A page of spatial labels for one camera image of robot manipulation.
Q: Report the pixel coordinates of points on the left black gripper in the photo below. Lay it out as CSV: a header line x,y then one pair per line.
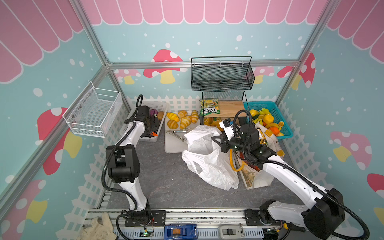
x,y
154,127

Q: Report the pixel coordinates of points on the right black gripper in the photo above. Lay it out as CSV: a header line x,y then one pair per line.
x,y
225,144

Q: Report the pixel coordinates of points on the white plastic grocery bag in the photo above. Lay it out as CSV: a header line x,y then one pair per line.
x,y
204,158

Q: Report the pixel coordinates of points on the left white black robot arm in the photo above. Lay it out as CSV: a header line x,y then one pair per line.
x,y
122,168

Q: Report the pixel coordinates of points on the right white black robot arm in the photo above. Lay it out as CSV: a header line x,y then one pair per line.
x,y
322,211

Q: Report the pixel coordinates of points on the purple toy onion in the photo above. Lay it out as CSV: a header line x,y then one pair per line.
x,y
153,113

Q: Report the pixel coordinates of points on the brown toy potato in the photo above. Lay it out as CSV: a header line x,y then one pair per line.
x,y
160,115

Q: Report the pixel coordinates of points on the toy croissant front left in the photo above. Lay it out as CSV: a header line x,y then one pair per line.
x,y
173,125

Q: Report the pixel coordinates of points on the toy croissant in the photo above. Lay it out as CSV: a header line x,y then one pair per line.
x,y
173,117
173,125

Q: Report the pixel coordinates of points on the white plastic vegetable basket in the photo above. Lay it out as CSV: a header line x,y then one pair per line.
x,y
160,107

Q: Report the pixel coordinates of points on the toy croissant back left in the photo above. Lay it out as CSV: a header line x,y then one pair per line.
x,y
173,117

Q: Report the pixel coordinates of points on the metal tongs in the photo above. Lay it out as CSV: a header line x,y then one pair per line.
x,y
179,134

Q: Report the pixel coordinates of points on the white cutting board tray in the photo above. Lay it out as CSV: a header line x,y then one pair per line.
x,y
172,144

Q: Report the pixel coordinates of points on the toy orange fruit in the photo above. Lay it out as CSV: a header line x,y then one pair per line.
x,y
275,130

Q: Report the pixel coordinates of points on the toy yellow lemon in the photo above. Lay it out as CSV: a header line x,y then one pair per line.
x,y
268,119

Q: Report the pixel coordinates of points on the toy bread roll middle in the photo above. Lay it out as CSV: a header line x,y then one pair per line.
x,y
182,114

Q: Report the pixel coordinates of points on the toy banana bunch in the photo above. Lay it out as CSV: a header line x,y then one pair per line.
x,y
259,119

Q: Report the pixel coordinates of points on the toy striped bread loaf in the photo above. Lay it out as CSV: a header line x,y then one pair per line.
x,y
185,122

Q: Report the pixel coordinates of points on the yellow snack packet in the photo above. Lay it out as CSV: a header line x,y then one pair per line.
x,y
213,122

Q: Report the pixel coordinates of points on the teal plastic fruit basket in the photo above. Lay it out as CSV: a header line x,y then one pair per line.
x,y
263,107

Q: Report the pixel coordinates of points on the toy bread right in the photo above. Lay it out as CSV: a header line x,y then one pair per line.
x,y
195,116

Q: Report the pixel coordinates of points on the green Fox's candy bag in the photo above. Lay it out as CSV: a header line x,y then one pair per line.
x,y
209,106

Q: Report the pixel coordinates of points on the beige cloth rag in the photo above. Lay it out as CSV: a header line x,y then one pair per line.
x,y
97,231

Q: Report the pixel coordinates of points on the black wire wooden shelf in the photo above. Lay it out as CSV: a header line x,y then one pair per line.
x,y
229,102

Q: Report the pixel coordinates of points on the white wire wall basket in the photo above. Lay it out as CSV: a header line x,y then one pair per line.
x,y
93,112

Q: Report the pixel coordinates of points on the black mesh wall basket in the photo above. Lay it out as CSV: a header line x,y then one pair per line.
x,y
216,74

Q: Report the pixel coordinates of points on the grey device on rail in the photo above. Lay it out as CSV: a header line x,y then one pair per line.
x,y
231,232

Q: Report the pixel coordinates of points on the blue device on rail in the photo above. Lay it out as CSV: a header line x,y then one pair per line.
x,y
181,232

